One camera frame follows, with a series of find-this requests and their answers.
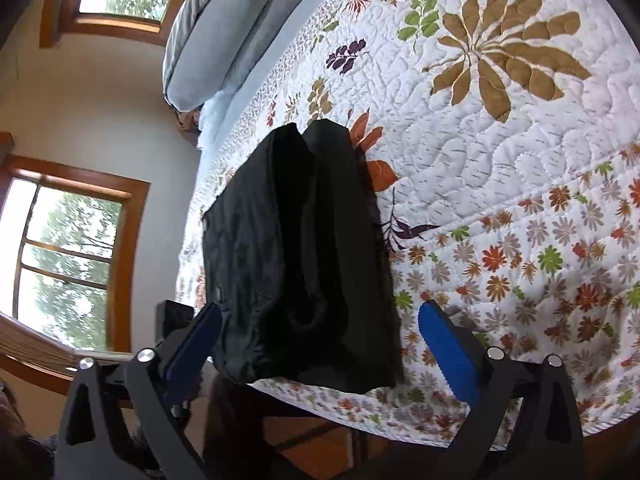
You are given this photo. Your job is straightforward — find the black pants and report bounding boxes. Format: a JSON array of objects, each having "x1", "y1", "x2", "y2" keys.
[{"x1": 202, "y1": 119, "x2": 401, "y2": 393}]

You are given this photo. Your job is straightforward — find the wooden framed side window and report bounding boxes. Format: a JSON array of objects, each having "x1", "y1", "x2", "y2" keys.
[{"x1": 1, "y1": 155, "x2": 151, "y2": 394}]

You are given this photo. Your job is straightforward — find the light blue folded duvet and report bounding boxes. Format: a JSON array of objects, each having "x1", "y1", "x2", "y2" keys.
[{"x1": 163, "y1": 0, "x2": 303, "y2": 112}]

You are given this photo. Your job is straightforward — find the floral quilted bedspread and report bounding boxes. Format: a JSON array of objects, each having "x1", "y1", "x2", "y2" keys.
[{"x1": 177, "y1": 0, "x2": 639, "y2": 445}]

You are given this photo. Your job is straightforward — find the light blue bed sheet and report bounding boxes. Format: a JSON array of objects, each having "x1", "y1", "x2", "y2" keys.
[{"x1": 196, "y1": 0, "x2": 323, "y2": 180}]

